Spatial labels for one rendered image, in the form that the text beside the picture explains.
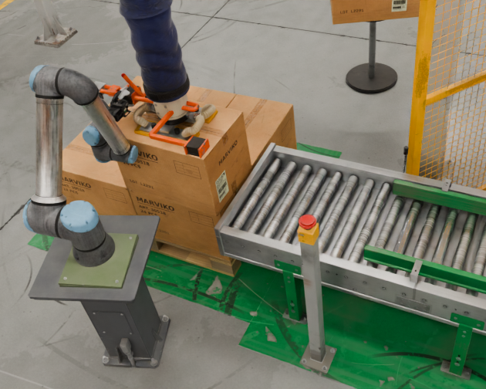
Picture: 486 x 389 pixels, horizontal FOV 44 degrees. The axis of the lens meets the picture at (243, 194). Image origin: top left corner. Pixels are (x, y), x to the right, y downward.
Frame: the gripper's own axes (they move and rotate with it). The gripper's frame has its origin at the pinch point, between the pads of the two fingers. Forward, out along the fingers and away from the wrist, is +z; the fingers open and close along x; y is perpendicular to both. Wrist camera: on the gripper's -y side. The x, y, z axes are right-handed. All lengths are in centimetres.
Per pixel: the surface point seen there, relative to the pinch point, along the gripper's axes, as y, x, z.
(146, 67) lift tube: 26.4, 27.1, -9.7
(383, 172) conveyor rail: 128, -48, 32
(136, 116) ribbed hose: 11.5, -4.9, -10.3
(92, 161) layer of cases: -38, -53, -7
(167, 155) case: 33.7, -16.1, -20.9
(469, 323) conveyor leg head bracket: 187, -60, -35
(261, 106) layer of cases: 37, -54, 72
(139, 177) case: 8.9, -39.1, -20.4
